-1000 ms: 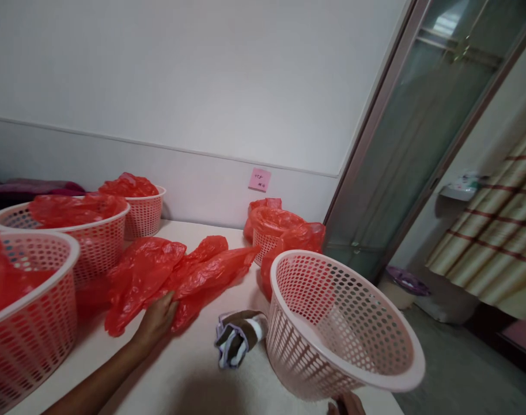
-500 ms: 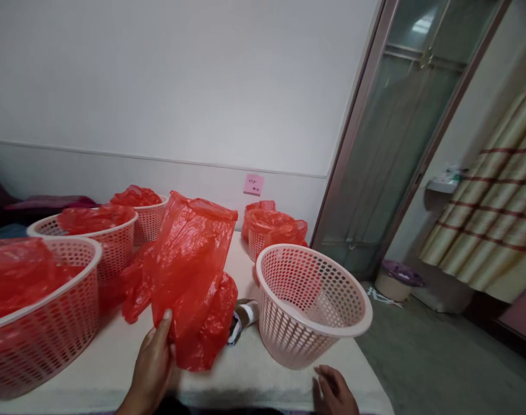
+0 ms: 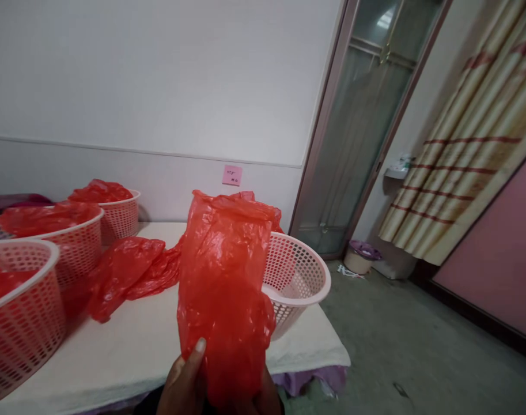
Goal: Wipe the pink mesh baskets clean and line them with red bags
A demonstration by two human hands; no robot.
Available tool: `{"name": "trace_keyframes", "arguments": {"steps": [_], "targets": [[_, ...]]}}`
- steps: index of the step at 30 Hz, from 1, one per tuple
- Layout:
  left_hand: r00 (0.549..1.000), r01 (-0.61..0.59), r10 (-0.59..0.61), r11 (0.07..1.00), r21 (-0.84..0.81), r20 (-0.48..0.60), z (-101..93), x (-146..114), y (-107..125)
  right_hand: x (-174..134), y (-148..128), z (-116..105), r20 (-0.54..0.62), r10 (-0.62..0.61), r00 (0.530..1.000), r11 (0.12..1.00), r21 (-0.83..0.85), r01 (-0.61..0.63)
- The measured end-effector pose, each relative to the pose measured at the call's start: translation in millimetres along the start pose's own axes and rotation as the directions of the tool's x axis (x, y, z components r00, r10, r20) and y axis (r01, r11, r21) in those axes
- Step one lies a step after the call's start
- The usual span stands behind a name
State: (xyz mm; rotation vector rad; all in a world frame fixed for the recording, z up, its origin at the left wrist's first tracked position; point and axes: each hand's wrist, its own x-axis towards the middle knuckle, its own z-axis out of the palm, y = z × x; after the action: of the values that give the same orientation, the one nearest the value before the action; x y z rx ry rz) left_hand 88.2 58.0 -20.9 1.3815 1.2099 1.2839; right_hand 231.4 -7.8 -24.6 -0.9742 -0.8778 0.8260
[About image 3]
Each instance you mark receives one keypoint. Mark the pile of red plastic bags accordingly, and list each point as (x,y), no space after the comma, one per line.
(124,272)

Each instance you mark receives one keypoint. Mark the white table cloth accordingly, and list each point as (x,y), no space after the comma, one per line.
(128,346)

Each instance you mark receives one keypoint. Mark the person's left hand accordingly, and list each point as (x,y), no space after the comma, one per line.
(180,389)

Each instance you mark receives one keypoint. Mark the pink perforated plastic basket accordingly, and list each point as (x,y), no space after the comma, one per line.
(120,220)
(25,337)
(301,276)

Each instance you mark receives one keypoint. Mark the beige striped curtain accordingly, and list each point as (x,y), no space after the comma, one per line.
(470,142)

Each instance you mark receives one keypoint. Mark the purple table skirt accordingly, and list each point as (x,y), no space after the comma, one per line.
(308,382)

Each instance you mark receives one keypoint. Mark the cream bucket with purple rim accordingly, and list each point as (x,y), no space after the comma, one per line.
(360,259)

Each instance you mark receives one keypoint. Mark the small white wall shelf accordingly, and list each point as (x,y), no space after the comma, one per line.
(396,170)

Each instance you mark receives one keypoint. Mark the maroon cloth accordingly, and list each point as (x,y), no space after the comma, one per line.
(16,202)

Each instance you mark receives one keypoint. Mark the large pink perforated basket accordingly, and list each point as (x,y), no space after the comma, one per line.
(79,255)

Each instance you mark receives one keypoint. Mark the person's left thumb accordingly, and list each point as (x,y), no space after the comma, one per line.
(196,355)

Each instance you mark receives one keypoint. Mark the pink panel with dark frame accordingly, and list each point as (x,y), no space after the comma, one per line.
(500,250)

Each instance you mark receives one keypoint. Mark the red plastic bag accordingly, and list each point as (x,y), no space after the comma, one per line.
(3,283)
(98,192)
(221,268)
(42,218)

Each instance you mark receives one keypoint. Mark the pink sticky note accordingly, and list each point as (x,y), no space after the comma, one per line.
(232,174)

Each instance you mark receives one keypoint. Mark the glass door with pink frame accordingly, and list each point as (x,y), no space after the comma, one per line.
(358,142)

